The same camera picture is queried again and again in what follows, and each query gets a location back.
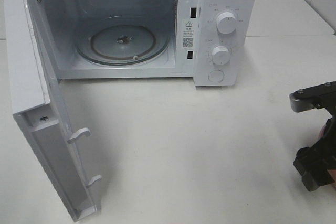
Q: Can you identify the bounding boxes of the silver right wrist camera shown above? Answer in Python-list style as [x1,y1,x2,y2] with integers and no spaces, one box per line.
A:
[289,81,335,115]

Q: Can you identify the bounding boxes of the lower white microwave knob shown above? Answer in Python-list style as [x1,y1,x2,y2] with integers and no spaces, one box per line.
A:
[211,46,231,65]

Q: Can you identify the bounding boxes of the upper white microwave knob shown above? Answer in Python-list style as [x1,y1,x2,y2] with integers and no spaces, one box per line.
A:
[215,10,238,35]

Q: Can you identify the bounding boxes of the pink round plate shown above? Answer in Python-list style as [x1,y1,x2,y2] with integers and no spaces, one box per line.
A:
[318,125,327,139]

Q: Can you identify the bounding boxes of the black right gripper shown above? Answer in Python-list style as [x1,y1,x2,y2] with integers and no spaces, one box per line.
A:
[292,98,336,193]

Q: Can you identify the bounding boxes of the white microwave knob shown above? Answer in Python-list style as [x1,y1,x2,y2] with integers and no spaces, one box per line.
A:
[215,10,238,35]
[211,46,231,65]

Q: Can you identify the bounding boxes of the white microwave door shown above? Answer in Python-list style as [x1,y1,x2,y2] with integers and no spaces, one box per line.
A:
[4,0,101,222]

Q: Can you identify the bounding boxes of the white microwave oven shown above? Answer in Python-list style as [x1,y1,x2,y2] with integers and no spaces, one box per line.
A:
[44,0,254,87]

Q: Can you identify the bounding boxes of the round white door button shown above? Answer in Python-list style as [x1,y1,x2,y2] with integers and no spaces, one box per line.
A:
[208,70,224,82]

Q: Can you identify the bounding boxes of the glass microwave turntable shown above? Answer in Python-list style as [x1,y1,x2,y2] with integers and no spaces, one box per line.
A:
[76,16,175,66]

